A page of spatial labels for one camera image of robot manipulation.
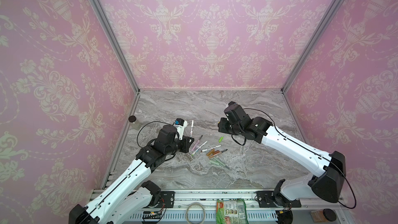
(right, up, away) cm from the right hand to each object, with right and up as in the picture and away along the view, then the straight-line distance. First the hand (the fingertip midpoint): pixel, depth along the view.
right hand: (218, 125), depth 76 cm
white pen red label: (-3, -16, +15) cm, 22 cm away
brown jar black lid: (+42, -35, -13) cm, 56 cm away
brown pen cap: (-3, -18, +13) cm, 22 cm away
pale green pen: (+4, -23, +9) cm, 25 cm away
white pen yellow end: (-15, -5, +23) cm, 28 cm away
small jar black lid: (-50, +2, +16) cm, 52 cm away
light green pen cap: (+4, -11, +18) cm, 21 cm away
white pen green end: (-9, -16, +15) cm, 23 cm away
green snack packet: (+5, -38, -7) cm, 39 cm away
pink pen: (-12, -14, +16) cm, 24 cm away
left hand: (-12, -8, -2) cm, 14 cm away
